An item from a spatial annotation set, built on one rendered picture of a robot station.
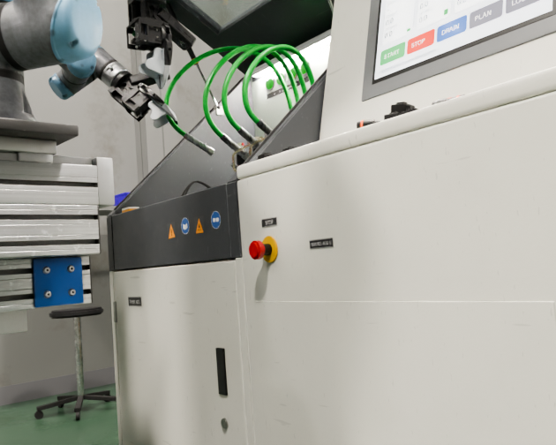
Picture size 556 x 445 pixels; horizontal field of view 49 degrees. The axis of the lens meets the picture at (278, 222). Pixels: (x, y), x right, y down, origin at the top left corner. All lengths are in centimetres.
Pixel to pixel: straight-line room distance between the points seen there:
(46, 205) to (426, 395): 70
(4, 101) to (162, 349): 75
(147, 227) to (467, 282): 98
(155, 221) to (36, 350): 306
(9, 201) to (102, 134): 383
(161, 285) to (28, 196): 55
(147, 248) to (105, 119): 338
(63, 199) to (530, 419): 82
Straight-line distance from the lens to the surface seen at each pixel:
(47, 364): 462
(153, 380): 168
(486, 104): 86
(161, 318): 160
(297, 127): 141
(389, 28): 139
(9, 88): 117
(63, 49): 112
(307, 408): 115
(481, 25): 122
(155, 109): 179
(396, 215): 95
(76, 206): 116
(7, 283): 116
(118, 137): 499
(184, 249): 147
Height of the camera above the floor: 77
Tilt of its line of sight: 4 degrees up
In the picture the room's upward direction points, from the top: 4 degrees counter-clockwise
